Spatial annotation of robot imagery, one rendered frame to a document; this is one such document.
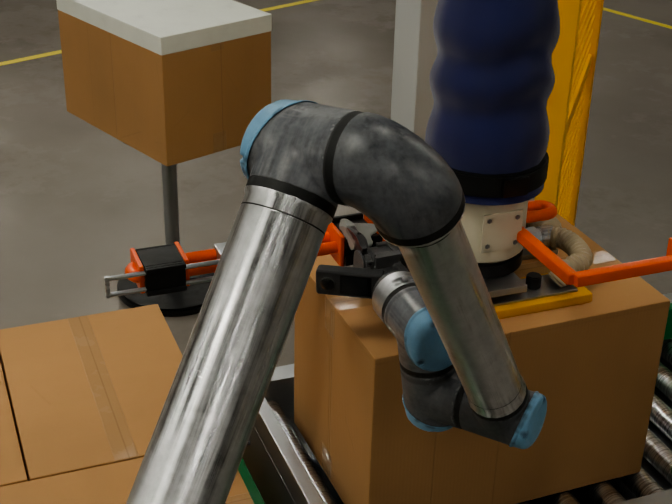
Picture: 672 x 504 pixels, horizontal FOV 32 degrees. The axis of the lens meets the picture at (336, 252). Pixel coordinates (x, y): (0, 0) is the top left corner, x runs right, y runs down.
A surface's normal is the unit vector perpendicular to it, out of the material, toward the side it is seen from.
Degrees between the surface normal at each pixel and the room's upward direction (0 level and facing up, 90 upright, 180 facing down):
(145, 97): 90
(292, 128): 44
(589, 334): 90
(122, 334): 0
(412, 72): 90
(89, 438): 0
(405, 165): 56
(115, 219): 0
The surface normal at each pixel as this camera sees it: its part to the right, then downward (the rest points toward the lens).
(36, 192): 0.02, -0.89
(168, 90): 0.66, 0.36
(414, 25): -0.93, 0.14
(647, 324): 0.37, 0.44
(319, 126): -0.36, -0.54
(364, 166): -0.18, 0.11
